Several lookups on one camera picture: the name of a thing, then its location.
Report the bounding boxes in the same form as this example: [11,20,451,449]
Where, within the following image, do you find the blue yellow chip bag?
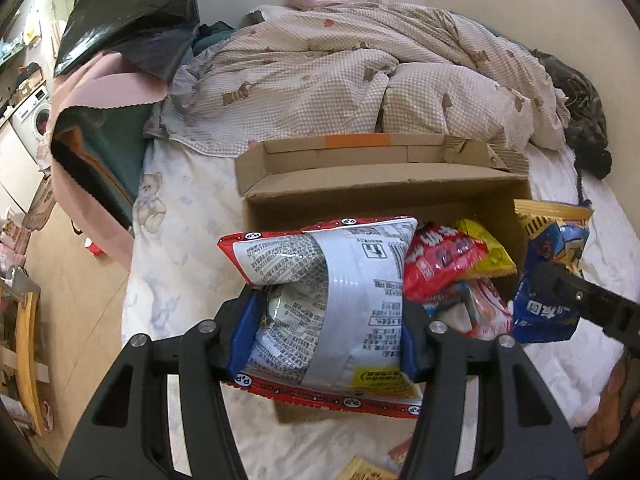
[512,200,592,344]

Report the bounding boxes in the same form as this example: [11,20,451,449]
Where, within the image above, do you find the yellow snack bag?
[454,219,518,281]

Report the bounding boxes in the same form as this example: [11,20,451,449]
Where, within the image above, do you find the red cartoon snack bag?
[404,222,487,302]

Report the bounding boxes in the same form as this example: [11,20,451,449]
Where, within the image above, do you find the white red popcorn bag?
[218,217,422,418]

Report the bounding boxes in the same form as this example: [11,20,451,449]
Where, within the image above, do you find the red white snack bag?
[423,278,513,340]

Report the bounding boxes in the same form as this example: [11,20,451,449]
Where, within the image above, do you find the small yellow peanut packet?
[335,456,397,480]

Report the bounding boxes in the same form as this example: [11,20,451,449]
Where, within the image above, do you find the dark garment on bed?
[530,49,613,207]

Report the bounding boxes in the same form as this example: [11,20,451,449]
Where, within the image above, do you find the brown cardboard box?
[235,133,530,263]

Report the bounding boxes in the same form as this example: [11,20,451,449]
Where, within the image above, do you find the white washing machine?
[10,82,51,160]

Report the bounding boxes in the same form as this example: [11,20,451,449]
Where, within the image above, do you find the pink green folded blanket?
[49,51,168,269]

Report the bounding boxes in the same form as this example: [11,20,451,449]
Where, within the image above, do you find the beige checkered duvet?
[144,1,570,157]

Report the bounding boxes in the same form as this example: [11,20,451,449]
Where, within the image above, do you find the black plastic bag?
[54,0,200,82]

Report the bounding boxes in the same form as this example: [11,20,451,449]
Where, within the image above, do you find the wooden chair frame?
[1,280,51,437]

